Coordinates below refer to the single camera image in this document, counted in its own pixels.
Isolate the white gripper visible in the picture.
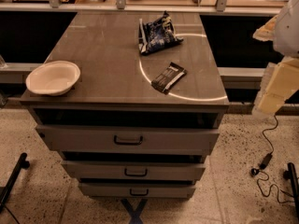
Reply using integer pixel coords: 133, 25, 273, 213
251, 0, 299, 119

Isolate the black rxbar chocolate wrapper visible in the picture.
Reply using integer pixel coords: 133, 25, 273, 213
151, 63, 187, 94

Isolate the white paper bowl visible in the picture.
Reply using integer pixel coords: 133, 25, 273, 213
25, 61, 80, 96

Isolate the blue chip bag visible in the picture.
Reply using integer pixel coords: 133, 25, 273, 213
138, 11, 184, 55

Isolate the black stand leg right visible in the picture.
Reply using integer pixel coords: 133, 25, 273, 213
283, 162, 299, 219

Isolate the black stand leg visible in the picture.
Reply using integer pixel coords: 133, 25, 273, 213
0, 153, 30, 213
283, 162, 299, 219

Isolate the grey drawer cabinet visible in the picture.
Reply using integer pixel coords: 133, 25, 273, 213
19, 10, 231, 200

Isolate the middle grey drawer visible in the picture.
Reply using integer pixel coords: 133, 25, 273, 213
62, 161, 206, 182

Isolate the grey drawer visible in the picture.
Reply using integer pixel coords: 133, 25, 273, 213
62, 161, 206, 182
36, 125, 219, 155
78, 183, 195, 199

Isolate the bottom grey drawer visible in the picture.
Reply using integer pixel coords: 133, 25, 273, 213
78, 183, 195, 199

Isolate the top grey drawer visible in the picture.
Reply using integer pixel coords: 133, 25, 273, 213
36, 125, 219, 155

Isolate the metal window railing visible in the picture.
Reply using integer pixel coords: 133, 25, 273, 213
0, 0, 289, 17

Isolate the black stand leg left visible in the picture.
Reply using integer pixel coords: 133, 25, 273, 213
0, 153, 30, 213

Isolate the black power adapter cable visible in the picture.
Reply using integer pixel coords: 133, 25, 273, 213
250, 114, 295, 204

